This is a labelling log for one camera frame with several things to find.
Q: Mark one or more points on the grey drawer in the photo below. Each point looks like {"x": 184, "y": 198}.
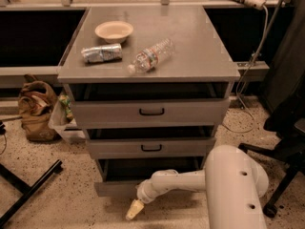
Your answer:
{"x": 139, "y": 105}
{"x": 121, "y": 175}
{"x": 151, "y": 142}

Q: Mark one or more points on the brown paper bag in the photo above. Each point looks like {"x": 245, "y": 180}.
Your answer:
{"x": 36, "y": 102}

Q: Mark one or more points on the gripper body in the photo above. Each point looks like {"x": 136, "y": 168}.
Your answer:
{"x": 145, "y": 194}

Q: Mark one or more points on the grey middle drawer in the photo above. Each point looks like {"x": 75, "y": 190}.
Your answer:
{"x": 151, "y": 142}

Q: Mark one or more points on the crumpled silver chip bag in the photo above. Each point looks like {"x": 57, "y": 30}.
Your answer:
{"x": 104, "y": 53}

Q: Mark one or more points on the beige paper bowl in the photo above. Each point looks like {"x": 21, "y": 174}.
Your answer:
{"x": 114, "y": 31}

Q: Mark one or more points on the grey top drawer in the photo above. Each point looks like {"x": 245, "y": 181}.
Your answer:
{"x": 139, "y": 105}

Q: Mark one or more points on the grey drawer cabinet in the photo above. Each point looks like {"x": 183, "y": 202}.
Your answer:
{"x": 198, "y": 57}

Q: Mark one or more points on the clear plastic water bottle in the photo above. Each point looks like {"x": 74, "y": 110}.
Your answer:
{"x": 150, "y": 57}

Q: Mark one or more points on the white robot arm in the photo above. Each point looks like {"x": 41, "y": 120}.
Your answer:
{"x": 232, "y": 181}

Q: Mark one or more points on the grey bottom drawer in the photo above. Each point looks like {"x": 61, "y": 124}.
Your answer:
{"x": 121, "y": 175}

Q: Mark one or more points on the clear plastic bin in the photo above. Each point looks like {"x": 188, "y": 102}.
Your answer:
{"x": 63, "y": 122}

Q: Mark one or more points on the black office chair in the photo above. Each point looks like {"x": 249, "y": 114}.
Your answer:
{"x": 288, "y": 121}

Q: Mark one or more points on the black stand legs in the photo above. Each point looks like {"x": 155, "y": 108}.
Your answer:
{"x": 24, "y": 188}

